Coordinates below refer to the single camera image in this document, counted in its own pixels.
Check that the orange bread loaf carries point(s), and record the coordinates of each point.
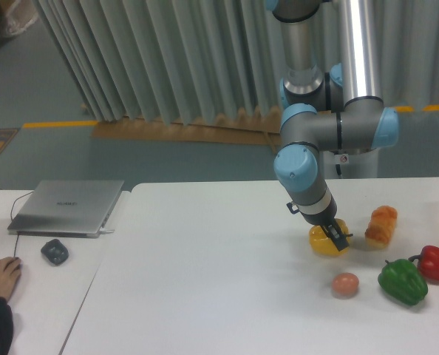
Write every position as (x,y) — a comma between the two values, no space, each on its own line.
(381,227)

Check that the brown egg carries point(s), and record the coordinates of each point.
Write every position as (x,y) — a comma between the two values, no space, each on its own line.
(345,284)

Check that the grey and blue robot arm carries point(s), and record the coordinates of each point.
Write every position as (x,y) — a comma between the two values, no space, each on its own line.
(337,111)

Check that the black computer mouse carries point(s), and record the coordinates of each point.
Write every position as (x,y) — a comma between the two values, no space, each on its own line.
(14,269)

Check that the silver closed laptop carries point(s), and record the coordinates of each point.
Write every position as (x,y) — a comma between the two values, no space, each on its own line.
(67,208)

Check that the pale green pleated curtain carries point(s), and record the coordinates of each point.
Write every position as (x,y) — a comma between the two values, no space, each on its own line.
(182,60)

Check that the green bell pepper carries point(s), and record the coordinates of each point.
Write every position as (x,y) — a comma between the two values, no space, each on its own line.
(401,280)

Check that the clear plastic bag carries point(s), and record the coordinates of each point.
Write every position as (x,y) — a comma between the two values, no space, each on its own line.
(16,16)

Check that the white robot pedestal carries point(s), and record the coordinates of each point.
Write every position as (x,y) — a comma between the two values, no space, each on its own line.
(354,164)

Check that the white laptop cable plug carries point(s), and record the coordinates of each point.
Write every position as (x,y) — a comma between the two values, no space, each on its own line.
(106,231)

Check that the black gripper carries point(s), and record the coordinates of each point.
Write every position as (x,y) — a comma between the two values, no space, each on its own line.
(324,217)

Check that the yellow bell pepper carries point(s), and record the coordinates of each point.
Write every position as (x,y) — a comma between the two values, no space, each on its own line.
(323,245)

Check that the red bell pepper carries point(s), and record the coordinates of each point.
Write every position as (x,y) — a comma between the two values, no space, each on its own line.
(428,262)

